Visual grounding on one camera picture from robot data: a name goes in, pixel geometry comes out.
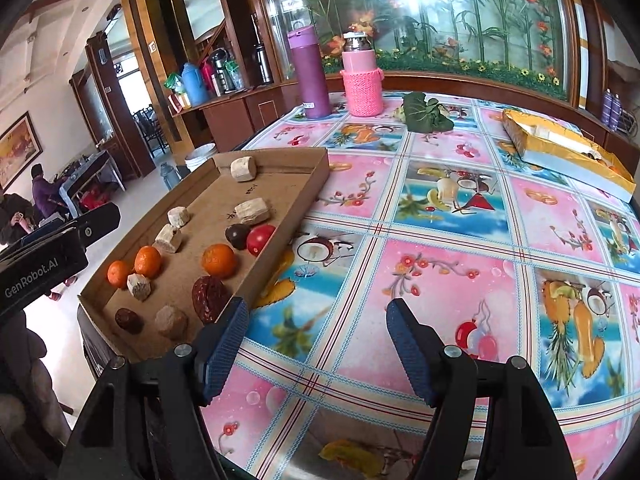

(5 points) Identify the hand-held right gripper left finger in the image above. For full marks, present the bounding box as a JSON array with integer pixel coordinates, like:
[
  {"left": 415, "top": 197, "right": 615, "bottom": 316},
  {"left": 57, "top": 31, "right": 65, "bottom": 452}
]
[{"left": 57, "top": 296, "right": 250, "bottom": 480}]

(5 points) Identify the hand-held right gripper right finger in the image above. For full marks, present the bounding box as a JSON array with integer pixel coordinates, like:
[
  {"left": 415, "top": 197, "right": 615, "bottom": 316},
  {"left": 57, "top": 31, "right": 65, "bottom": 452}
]
[{"left": 386, "top": 298, "right": 578, "bottom": 480}]

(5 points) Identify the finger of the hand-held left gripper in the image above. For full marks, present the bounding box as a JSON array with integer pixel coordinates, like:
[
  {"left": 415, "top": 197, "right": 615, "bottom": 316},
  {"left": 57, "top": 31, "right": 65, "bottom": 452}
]
[{"left": 55, "top": 202, "right": 122, "bottom": 252}]

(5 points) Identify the orange tangerine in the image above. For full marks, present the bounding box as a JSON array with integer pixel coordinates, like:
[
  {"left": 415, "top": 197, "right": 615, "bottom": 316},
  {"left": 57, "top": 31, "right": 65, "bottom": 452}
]
[
  {"left": 201, "top": 243, "right": 237, "bottom": 279},
  {"left": 106, "top": 260, "right": 132, "bottom": 289},
  {"left": 134, "top": 246, "right": 163, "bottom": 279}
]

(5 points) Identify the wrinkled dark red date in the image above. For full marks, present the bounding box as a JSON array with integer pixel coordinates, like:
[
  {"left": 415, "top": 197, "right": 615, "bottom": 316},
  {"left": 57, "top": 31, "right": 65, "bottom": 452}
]
[{"left": 192, "top": 275, "right": 232, "bottom": 325}]

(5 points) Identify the brown cardboard tray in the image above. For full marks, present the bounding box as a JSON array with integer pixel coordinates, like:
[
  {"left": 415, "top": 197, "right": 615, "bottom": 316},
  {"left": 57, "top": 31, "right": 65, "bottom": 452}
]
[{"left": 76, "top": 148, "right": 331, "bottom": 363}]

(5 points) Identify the red tomato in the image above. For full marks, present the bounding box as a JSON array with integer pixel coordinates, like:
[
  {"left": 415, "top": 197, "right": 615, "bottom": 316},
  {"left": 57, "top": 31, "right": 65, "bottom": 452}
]
[{"left": 246, "top": 224, "right": 277, "bottom": 257}]

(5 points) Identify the grey table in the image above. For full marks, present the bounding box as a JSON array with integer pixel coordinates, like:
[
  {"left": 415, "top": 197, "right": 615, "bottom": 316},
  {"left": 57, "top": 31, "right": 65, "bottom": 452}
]
[{"left": 59, "top": 150, "right": 126, "bottom": 208}]

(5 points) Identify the clear water jug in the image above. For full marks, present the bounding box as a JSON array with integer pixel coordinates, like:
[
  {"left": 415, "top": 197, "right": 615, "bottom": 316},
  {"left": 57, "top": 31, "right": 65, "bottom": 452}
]
[{"left": 159, "top": 162, "right": 182, "bottom": 191}]

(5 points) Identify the dark dining chair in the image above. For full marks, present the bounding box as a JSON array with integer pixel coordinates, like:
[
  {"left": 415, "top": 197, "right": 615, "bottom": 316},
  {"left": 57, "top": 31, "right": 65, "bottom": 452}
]
[{"left": 134, "top": 105, "right": 167, "bottom": 156}]

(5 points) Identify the fruit print tablecloth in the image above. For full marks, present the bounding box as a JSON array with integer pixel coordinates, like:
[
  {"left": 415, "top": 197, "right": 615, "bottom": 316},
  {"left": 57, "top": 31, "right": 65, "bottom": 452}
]
[{"left": 200, "top": 91, "right": 640, "bottom": 480}]

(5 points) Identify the white bucket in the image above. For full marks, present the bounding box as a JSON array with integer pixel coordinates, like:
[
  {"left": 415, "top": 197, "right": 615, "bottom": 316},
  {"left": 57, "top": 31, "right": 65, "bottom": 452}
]
[{"left": 184, "top": 143, "right": 219, "bottom": 171}]

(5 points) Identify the blue thermos jug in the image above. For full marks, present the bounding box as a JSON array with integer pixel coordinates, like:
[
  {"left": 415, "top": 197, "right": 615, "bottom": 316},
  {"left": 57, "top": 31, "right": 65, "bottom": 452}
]
[{"left": 181, "top": 62, "right": 208, "bottom": 107}]

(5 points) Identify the wooden side cabinet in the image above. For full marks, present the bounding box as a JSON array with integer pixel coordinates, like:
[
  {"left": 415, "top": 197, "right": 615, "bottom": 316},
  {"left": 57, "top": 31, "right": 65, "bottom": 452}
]
[{"left": 172, "top": 82, "right": 296, "bottom": 153}]

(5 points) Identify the black thermos flask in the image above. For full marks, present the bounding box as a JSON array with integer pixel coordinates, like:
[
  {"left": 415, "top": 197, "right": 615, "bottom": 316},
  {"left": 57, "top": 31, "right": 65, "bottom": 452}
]
[{"left": 207, "top": 49, "right": 236, "bottom": 96}]

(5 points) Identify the steel thermos flask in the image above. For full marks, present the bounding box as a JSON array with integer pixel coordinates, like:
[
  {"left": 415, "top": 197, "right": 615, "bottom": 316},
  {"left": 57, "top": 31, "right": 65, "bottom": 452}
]
[{"left": 254, "top": 42, "right": 274, "bottom": 86}]

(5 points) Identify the green leafy vegetable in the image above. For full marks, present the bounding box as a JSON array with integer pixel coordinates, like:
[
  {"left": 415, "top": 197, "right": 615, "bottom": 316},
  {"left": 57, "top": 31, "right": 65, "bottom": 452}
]
[{"left": 401, "top": 92, "right": 455, "bottom": 133}]

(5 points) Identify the yellow cardboard box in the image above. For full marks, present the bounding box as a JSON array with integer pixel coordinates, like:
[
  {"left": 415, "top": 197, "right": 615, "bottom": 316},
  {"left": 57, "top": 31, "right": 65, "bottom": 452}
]
[{"left": 501, "top": 108, "right": 636, "bottom": 203}]

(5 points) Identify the purple thermos bottle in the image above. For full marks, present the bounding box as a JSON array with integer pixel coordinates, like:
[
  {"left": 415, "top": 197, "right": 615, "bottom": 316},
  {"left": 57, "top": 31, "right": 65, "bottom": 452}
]
[{"left": 286, "top": 25, "right": 332, "bottom": 120}]

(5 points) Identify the bottle in pink knitted sleeve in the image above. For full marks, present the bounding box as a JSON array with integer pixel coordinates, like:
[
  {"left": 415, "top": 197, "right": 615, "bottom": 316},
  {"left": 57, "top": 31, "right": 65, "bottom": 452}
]
[{"left": 340, "top": 31, "right": 386, "bottom": 117}]

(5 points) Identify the glass partition with flowers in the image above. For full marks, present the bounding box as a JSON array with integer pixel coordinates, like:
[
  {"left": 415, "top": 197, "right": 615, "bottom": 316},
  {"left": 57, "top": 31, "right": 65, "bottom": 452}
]
[{"left": 245, "top": 0, "right": 576, "bottom": 106}]

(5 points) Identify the framed wall picture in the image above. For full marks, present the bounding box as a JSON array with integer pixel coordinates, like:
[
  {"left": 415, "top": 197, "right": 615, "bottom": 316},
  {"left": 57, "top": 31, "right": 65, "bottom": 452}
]
[{"left": 0, "top": 112, "right": 45, "bottom": 191}]

